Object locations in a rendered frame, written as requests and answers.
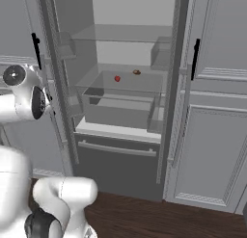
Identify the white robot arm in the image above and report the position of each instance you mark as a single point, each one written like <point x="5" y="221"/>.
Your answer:
<point x="17" y="184"/>

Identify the clear fridge crisper drawer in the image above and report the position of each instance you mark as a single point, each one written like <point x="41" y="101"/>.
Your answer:
<point x="119" y="111"/>

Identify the clear fridge door bin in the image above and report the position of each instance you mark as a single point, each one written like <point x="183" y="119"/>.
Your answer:
<point x="156" y="115"/>
<point x="66" y="46"/>
<point x="160" y="54"/>
<point x="75" y="103"/>

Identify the glass fridge shelf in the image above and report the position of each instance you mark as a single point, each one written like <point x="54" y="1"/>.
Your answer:
<point x="128" y="33"/>
<point x="128" y="79"/>

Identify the red strawberry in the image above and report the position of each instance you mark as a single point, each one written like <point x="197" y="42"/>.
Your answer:
<point x="117" y="78"/>

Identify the grey fridge door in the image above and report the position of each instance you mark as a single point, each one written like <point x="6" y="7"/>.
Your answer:
<point x="61" y="97"/>
<point x="175" y="87"/>

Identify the grey open fridge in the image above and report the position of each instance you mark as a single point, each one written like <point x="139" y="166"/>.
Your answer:
<point x="128" y="55"/>

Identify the small brown food item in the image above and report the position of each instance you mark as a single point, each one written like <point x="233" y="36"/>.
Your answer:
<point x="137" y="72"/>

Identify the grey freezer drawer front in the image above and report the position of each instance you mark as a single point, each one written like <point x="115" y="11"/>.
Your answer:
<point x="119" y="171"/>

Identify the grey panelled cupboard door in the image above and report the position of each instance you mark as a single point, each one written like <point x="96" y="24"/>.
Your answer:
<point x="209" y="152"/>

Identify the grey tall cupboard door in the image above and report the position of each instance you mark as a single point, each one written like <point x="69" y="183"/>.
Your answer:
<point x="225" y="33"/>
<point x="16" y="23"/>

